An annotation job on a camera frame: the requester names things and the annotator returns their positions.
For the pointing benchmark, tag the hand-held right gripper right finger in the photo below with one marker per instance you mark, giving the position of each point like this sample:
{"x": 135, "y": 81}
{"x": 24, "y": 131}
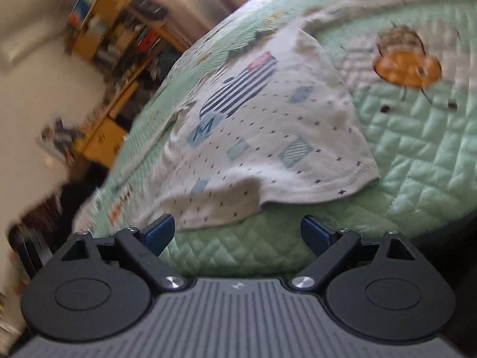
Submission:
{"x": 315, "y": 236}

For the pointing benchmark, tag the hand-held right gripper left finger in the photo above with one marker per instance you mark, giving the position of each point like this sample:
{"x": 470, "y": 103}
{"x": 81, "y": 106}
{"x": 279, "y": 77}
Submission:
{"x": 160, "y": 235}

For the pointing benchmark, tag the wall poster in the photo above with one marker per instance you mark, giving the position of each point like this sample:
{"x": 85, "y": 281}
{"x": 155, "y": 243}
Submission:
{"x": 57, "y": 138}

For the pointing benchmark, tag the white printed long-sleeve shirt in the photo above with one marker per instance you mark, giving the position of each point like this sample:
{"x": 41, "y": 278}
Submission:
{"x": 268, "y": 138}

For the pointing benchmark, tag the wooden bookshelf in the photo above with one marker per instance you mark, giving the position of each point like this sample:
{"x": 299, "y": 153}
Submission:
{"x": 115, "y": 22}

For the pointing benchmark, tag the green quilted bee bedspread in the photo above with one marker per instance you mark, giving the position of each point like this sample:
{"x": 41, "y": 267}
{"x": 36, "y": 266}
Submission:
{"x": 410, "y": 149}

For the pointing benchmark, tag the yellow wooden desk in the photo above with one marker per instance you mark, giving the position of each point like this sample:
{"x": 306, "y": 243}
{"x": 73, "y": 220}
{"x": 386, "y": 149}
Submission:
{"x": 108, "y": 126}

